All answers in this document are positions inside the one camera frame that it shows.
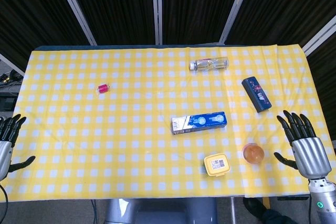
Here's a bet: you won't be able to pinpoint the black cable under table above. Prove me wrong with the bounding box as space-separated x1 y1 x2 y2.
90 199 98 224

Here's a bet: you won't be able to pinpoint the black flat bar under table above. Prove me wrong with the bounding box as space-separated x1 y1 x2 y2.
277 194 310 201

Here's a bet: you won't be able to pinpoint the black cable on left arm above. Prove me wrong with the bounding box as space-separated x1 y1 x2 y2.
0 184 9 210

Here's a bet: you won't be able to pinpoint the black shoe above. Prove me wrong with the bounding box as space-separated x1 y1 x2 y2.
243 197 270 219

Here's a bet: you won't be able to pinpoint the grey partition frame post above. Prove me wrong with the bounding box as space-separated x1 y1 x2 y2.
0 52 26 77
52 0 98 46
301 15 336 57
151 0 163 46
218 0 253 45

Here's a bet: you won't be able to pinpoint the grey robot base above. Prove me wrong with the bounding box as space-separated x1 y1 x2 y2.
103 197 218 224

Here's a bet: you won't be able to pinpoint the metal table leg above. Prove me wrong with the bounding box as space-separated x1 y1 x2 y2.
230 196 236 224

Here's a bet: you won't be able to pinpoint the dark blue trouser leg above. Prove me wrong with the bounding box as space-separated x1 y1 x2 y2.
261 208 299 224

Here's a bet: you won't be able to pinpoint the yellow white checkered tablecloth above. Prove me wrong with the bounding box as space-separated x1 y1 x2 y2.
0 44 336 202

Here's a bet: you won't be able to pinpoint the pink wrapped candy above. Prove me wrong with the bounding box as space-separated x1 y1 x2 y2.
95 83 111 94

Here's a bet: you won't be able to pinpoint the dark blue patterned box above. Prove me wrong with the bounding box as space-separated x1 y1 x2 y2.
241 76 272 113

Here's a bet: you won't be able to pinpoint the yellow black cable connectors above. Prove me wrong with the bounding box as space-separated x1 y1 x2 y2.
0 69 24 86

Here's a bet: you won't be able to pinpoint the clear plastic bottle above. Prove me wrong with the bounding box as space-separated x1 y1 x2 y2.
189 56 229 72

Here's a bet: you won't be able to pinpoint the blue and white paper box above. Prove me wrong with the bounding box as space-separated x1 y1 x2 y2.
171 111 228 135

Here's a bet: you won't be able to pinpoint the yellow lidded container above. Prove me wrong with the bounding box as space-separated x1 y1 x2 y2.
204 152 230 177

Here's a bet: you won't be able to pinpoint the orange round ball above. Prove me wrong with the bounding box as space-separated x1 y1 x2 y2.
243 142 265 165

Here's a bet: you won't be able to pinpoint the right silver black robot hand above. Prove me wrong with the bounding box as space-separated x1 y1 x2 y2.
274 110 332 180

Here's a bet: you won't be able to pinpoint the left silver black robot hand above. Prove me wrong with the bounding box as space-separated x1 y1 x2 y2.
0 113 36 182

